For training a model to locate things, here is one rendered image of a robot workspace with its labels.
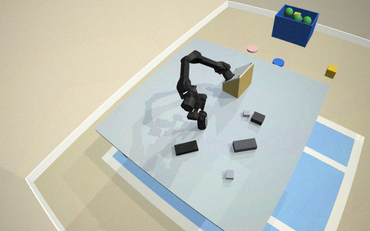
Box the dark grey switch panel with green rocker switches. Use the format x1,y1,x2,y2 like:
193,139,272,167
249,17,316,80
197,111,207,130

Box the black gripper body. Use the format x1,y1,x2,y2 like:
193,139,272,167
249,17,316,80
187,93,207,120

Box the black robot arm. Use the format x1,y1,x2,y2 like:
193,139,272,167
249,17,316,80
176,50,235,112

